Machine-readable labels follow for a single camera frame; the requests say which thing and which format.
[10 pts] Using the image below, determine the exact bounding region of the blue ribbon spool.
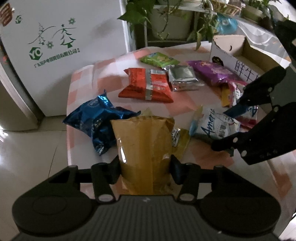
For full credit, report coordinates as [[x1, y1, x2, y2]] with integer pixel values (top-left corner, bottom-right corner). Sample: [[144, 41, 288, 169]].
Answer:
[[217, 13, 238, 35]]

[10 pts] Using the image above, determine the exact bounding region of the white refrigerator with tree print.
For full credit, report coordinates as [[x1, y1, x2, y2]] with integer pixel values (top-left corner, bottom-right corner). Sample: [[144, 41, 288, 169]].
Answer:
[[1, 0, 129, 131]]

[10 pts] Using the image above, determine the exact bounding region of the green ceramic plant pot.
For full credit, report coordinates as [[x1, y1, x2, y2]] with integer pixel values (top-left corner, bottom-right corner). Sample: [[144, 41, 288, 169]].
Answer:
[[241, 5, 264, 23]]

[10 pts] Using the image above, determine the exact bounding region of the lower white plant pot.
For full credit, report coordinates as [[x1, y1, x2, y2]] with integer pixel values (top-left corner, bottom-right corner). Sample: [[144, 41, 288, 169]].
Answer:
[[149, 9, 194, 40]]

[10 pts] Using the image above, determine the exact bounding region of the white metal plant rack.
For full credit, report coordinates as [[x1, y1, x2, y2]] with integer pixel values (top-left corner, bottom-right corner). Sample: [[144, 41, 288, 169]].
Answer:
[[144, 1, 218, 49]]

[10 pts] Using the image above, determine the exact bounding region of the white blue America snack bag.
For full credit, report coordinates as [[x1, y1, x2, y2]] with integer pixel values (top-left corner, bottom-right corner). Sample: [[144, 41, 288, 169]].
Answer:
[[189, 106, 240, 141]]

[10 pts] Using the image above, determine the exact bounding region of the purple snack bag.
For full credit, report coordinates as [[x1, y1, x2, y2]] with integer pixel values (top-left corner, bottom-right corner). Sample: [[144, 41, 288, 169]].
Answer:
[[186, 60, 247, 86]]

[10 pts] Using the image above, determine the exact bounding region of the green cracker bag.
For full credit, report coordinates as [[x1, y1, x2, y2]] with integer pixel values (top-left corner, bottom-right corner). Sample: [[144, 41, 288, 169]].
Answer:
[[140, 52, 180, 69]]

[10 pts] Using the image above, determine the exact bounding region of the silver foil snack bag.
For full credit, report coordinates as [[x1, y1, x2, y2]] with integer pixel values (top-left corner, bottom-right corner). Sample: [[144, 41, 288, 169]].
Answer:
[[166, 65, 205, 91]]

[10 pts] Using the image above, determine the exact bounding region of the wicker basket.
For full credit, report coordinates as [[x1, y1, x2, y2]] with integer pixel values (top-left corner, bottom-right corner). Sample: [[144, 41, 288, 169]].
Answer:
[[211, 1, 242, 16]]

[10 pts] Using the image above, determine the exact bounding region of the blue foil snack bag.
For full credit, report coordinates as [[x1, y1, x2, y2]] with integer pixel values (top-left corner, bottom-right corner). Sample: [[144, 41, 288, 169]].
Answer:
[[63, 91, 141, 155]]

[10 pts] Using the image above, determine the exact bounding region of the white printed cardboard box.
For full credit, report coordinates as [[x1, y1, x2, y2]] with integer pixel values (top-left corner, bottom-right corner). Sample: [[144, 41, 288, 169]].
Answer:
[[210, 35, 290, 83]]

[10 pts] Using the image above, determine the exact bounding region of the green pothos plant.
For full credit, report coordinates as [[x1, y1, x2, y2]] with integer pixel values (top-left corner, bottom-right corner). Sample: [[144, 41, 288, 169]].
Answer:
[[118, 1, 219, 49]]

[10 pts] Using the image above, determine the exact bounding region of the pink checkered tablecloth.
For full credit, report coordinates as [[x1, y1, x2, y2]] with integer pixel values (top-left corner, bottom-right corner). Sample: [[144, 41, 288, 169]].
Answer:
[[67, 47, 294, 201]]

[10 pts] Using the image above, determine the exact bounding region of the large yellow snack bag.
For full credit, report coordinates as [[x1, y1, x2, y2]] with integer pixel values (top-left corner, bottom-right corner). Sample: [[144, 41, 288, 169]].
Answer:
[[111, 116, 175, 195]]

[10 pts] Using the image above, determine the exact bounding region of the small yellow snack packet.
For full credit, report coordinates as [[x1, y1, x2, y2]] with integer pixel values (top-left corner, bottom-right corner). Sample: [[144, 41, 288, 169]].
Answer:
[[171, 128, 191, 161]]

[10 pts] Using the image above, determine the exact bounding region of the red snack bag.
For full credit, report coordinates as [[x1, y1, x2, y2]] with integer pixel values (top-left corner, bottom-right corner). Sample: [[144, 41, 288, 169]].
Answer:
[[118, 68, 174, 103]]

